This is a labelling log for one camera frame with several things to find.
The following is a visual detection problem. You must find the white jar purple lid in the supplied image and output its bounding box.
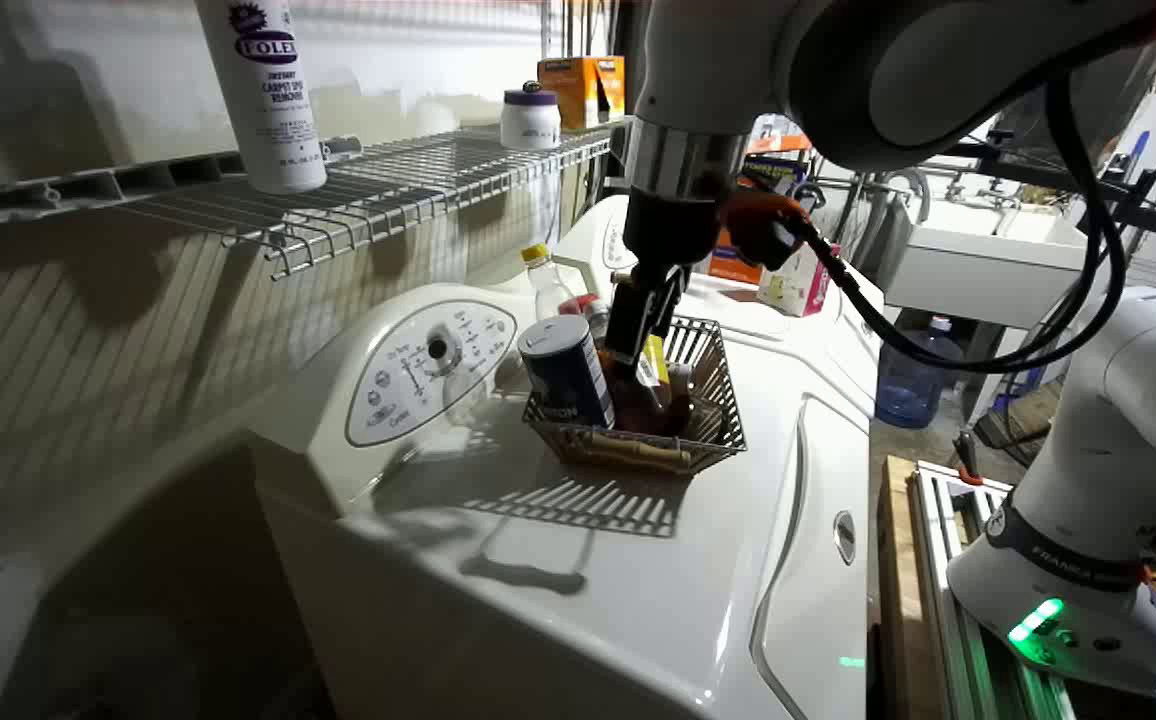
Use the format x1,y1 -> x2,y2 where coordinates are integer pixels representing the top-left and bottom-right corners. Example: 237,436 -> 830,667
497,82 -> 564,155

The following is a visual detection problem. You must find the white utility sink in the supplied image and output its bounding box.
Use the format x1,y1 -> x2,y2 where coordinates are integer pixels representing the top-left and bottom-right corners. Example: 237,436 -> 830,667
886,198 -> 1097,333

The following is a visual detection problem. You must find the pink white carton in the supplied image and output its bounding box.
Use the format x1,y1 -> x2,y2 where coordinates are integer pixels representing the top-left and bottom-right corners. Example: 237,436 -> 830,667
760,235 -> 836,322

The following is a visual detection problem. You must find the white washing machine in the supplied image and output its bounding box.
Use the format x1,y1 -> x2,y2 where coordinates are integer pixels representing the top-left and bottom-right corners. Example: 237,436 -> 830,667
248,274 -> 879,720

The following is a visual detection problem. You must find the wicker basket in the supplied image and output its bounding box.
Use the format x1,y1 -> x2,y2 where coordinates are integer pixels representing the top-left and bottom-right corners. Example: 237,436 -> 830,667
522,313 -> 754,484

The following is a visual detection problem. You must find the clear bottle yellow cap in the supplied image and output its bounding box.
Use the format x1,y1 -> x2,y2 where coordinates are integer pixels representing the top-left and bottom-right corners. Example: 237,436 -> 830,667
516,241 -> 585,326

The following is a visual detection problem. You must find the black metal boom bar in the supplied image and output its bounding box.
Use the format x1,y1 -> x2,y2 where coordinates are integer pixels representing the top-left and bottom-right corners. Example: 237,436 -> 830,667
980,139 -> 1156,249

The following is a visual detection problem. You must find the white spray can blue label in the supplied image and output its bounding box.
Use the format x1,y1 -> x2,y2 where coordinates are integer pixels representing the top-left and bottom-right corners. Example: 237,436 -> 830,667
194,0 -> 332,199

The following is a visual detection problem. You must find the blue labelled tin can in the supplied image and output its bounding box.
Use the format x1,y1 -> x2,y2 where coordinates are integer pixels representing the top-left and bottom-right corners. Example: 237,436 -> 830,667
516,313 -> 620,432

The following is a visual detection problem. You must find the blue water jug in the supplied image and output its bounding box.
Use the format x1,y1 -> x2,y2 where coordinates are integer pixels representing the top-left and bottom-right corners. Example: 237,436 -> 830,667
872,315 -> 970,432

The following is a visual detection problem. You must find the white wire shelf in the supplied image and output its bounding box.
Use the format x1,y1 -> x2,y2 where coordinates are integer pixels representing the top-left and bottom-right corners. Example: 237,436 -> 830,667
0,118 -> 636,286

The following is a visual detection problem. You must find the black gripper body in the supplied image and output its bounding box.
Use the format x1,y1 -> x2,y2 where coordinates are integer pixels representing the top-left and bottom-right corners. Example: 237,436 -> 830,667
620,191 -> 729,276

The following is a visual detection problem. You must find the wooden pallet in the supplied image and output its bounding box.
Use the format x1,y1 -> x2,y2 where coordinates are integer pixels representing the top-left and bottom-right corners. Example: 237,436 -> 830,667
872,454 -> 1156,720

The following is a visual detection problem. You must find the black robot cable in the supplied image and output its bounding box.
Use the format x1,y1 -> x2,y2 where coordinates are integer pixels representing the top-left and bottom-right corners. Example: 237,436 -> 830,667
790,63 -> 1138,382

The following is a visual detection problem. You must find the brown syrup bottle white cap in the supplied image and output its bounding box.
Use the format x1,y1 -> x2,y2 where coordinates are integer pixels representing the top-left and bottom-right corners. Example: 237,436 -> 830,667
610,356 -> 706,439

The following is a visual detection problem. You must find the orange white box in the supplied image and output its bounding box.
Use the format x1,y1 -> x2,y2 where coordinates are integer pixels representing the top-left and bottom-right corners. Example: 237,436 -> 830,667
533,54 -> 631,136

